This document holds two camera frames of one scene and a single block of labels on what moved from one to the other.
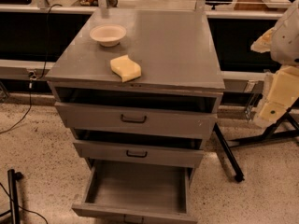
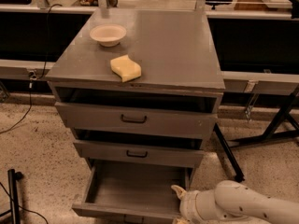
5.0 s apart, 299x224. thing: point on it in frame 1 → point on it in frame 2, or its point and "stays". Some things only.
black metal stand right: (286, 123) stays
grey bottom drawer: (137, 192) stays
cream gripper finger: (263, 44) → (179, 220)
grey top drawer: (162, 113) stays
